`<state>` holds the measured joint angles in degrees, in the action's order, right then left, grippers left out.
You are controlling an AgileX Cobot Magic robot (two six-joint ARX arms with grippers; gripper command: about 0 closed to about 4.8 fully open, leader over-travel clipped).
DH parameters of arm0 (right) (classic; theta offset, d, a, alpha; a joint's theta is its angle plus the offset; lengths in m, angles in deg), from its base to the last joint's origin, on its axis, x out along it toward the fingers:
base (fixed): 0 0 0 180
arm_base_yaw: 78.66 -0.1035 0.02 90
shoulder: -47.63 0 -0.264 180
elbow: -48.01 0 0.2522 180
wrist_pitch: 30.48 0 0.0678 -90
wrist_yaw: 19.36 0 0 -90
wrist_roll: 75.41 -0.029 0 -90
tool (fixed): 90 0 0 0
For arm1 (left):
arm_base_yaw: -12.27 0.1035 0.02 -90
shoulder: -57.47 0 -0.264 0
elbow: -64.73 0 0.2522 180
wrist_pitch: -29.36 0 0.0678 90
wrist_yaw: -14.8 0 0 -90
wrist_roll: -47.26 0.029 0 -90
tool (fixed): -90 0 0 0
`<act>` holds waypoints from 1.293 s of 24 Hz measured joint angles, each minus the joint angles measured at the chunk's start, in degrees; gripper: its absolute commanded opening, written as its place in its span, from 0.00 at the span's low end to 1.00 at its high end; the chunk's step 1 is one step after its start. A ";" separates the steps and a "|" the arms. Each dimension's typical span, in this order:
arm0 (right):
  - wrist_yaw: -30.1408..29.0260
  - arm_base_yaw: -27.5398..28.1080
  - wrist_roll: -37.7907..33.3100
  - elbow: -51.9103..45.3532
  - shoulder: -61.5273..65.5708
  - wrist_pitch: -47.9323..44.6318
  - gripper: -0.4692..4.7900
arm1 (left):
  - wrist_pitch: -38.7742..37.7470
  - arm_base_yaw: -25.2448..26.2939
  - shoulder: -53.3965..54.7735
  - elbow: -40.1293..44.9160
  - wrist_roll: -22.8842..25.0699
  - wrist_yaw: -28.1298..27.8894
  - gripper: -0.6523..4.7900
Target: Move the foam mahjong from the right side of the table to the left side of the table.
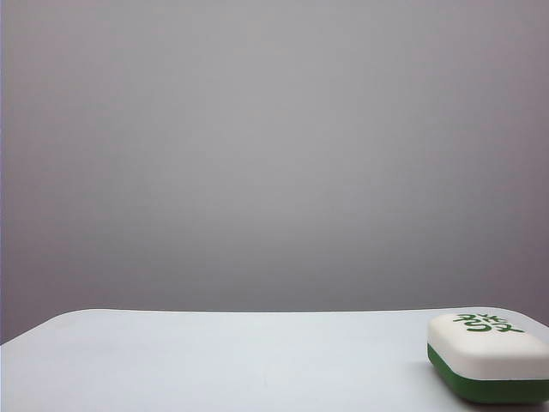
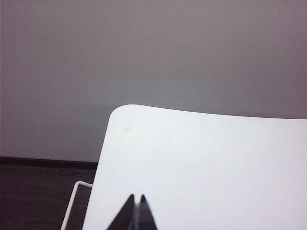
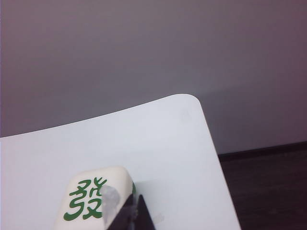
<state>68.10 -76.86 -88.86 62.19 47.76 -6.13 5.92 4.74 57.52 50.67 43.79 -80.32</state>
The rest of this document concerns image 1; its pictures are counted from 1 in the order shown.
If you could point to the white green foam mahjong tile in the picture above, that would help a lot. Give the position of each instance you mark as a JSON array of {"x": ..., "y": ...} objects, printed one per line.
[{"x": 480, "y": 352}]

